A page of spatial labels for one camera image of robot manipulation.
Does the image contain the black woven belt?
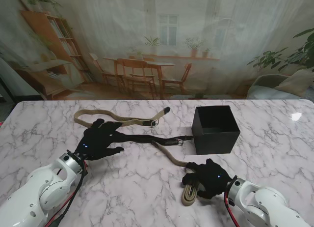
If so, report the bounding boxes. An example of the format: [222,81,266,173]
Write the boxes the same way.
[114,132,194,146]

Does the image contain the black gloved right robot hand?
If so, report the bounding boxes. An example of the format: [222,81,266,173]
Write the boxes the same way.
[181,158,238,200]

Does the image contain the red black right arm cables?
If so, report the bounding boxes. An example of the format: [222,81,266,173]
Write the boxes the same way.
[224,195,240,227]

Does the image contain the beige braided belt silver buckle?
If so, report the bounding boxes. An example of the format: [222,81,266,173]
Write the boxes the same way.
[74,107,171,127]
[151,140,204,207]

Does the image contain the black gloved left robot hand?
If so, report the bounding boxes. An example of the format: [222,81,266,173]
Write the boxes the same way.
[75,118,125,162]

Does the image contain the printed room scene backdrop curtain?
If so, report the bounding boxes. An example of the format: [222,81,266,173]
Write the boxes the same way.
[0,0,314,101]

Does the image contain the black square storage box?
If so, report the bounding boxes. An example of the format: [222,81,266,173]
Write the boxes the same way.
[192,105,240,155]

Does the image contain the red black left arm cables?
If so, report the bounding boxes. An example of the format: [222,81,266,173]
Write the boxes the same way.
[45,160,89,227]

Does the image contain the red black arm cables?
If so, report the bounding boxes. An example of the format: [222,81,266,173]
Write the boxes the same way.
[45,160,89,227]
[224,195,240,227]

